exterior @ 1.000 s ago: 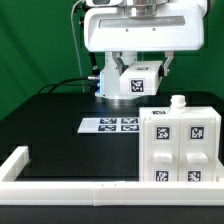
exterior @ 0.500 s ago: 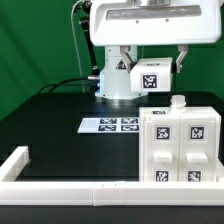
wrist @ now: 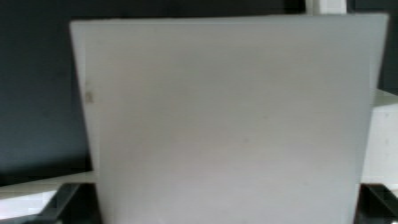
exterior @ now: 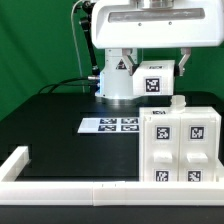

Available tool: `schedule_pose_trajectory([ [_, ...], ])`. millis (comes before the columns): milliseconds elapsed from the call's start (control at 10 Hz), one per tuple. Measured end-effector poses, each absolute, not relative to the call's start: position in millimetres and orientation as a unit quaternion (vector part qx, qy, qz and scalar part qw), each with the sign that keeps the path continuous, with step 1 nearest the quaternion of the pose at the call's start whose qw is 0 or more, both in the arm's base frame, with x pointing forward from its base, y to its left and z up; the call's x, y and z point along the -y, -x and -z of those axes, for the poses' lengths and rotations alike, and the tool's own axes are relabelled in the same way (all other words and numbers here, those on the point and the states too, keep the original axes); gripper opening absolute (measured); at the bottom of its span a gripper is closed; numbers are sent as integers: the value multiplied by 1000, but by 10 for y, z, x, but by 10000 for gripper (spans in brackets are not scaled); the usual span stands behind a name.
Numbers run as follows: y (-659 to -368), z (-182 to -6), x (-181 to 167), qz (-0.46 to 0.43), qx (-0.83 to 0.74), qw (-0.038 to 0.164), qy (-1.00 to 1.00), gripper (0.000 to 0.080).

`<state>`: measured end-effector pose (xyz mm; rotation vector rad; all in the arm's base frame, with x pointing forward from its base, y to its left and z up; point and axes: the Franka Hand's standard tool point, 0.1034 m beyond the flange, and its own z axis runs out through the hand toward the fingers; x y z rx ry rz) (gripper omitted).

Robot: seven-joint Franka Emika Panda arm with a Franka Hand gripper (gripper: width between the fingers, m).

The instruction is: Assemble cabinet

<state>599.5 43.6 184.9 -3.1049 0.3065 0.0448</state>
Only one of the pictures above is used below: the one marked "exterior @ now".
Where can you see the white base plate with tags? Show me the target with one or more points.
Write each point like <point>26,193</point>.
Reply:
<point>109,125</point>

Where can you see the white cabinet top block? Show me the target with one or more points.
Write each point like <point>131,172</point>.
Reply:
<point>154,78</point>

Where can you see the white cabinet body box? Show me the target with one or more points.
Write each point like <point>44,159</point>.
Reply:
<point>178,107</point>

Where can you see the white U-shaped fence frame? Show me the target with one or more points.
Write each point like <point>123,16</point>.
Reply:
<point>121,193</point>

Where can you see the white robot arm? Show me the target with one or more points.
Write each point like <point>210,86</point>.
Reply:
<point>115,83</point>

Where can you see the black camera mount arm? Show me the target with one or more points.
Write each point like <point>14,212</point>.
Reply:
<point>85,23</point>

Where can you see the white cabinet door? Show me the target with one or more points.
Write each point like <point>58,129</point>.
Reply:
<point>197,148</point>
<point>161,148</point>

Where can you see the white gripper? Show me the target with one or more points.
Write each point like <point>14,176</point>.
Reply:
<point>166,24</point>

